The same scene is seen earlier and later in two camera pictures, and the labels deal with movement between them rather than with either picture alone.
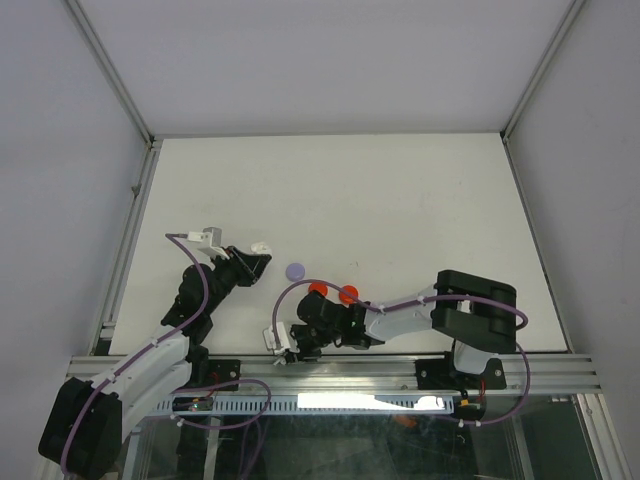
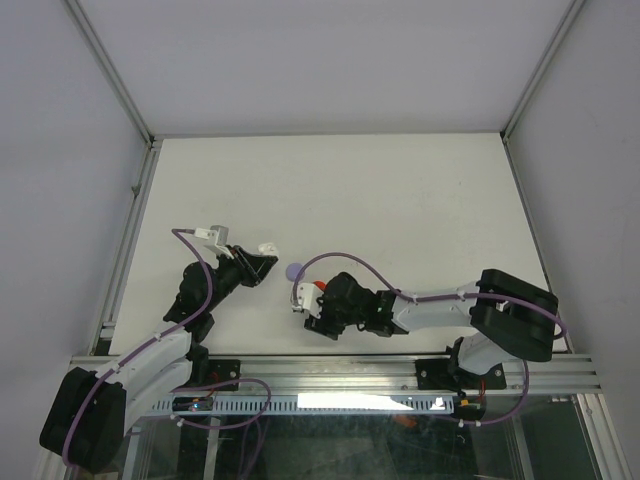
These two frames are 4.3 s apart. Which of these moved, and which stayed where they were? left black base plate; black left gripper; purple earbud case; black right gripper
Moved: black right gripper
Stayed: left black base plate; purple earbud case; black left gripper
